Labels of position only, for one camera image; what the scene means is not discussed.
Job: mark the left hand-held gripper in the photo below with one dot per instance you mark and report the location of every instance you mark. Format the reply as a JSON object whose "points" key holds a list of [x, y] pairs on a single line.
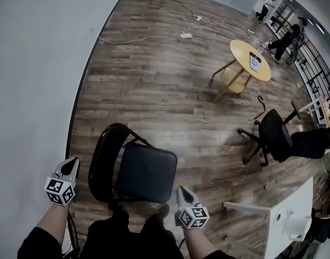
{"points": [[58, 189]]}

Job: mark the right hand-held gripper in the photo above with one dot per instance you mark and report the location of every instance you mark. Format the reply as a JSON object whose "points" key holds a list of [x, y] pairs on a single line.
{"points": [[193, 217]]}

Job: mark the black folding chair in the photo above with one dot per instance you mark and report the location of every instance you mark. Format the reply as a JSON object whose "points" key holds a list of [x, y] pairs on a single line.
{"points": [[146, 171]]}

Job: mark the person's right forearm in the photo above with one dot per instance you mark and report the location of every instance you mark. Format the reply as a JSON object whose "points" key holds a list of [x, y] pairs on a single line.
{"points": [[198, 244]]}

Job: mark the person's left forearm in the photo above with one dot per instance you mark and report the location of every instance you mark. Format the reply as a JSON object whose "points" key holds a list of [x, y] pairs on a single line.
{"points": [[46, 231]]}

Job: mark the black office chair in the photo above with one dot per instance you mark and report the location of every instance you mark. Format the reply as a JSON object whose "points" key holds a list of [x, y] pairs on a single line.
{"points": [[275, 136]]}

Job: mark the person's legs in black trousers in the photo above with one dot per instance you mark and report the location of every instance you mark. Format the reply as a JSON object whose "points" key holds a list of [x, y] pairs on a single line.
{"points": [[127, 239]]}

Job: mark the white table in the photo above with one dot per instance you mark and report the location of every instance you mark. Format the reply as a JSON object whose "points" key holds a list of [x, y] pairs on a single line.
{"points": [[278, 225]]}

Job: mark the white cylindrical device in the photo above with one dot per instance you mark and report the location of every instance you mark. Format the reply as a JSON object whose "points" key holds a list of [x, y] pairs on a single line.
{"points": [[295, 224]]}

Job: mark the black bag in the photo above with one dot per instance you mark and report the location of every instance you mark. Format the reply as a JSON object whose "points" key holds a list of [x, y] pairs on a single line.
{"points": [[324, 229]]}

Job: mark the round yellow wooden table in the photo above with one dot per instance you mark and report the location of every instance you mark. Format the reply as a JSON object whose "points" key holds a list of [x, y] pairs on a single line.
{"points": [[246, 61]]}

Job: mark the large white power strip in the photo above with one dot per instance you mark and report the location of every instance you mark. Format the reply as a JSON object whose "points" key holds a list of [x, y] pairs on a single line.
{"points": [[186, 35]]}

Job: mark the clear plastic bottle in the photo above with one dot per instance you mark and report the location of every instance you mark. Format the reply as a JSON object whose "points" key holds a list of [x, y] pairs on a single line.
{"points": [[262, 46]]}

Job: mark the small white power strip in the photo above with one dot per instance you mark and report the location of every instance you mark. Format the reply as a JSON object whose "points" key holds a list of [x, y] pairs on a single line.
{"points": [[198, 18], [251, 31]]}

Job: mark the black metal railing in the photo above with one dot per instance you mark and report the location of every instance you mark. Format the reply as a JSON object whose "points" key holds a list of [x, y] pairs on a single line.
{"points": [[310, 50]]}

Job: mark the tablet with black frame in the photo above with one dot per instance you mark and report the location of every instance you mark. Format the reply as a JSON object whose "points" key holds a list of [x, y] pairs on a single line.
{"points": [[255, 61]]}

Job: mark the wooden desk with white frame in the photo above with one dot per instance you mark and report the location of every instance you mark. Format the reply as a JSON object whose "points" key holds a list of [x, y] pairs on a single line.
{"points": [[322, 112]]}

